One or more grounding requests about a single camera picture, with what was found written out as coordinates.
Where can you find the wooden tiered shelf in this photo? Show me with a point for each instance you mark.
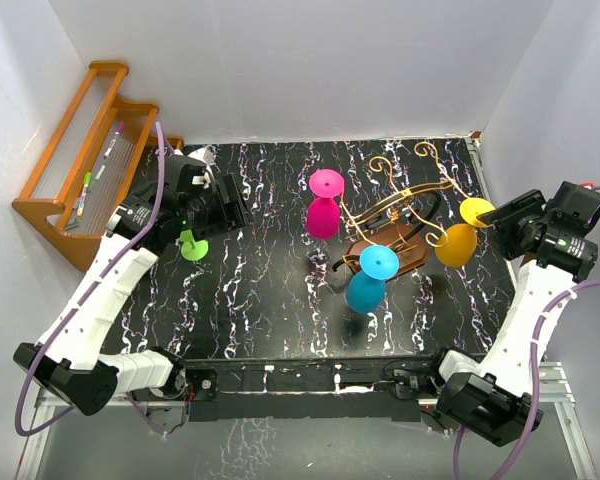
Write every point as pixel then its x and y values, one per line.
pixel 49 197

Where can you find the orange wine glass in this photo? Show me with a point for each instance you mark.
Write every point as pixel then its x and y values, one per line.
pixel 460 242

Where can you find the green wine glass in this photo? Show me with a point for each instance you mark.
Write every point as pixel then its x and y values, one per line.
pixel 192 249

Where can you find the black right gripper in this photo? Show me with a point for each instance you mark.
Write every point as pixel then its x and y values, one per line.
pixel 527 203

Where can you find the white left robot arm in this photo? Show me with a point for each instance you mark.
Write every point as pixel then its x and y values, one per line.
pixel 67 359

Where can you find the gold wire wine glass rack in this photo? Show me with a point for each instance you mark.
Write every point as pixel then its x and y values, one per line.
pixel 403 220

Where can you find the green capped marker pen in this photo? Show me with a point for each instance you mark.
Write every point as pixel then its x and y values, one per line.
pixel 83 194

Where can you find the pink wine glass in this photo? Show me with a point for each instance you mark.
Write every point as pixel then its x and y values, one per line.
pixel 323 216

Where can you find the aluminium frame rail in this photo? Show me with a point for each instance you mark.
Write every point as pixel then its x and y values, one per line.
pixel 262 325

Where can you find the blue wine glass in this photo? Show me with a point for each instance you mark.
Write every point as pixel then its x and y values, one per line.
pixel 367 289

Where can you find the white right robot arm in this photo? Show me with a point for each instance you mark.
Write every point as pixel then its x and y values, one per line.
pixel 495 397

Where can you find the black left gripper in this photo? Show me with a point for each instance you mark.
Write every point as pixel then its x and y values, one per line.
pixel 231 215

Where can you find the pink capped marker pen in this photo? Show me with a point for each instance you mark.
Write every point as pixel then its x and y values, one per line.
pixel 107 154

